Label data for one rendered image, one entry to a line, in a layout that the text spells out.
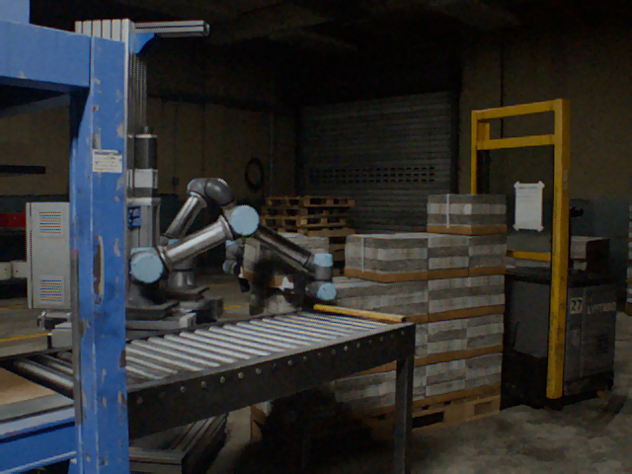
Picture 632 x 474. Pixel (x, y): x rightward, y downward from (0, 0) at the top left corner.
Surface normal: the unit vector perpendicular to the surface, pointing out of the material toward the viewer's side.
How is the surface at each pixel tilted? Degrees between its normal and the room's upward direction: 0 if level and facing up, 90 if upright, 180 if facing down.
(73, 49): 90
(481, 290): 90
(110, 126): 90
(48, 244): 90
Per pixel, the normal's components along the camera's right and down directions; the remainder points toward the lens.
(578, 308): 0.51, 0.05
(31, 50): 0.76, 0.04
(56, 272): -0.10, 0.05
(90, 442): -0.66, 0.04
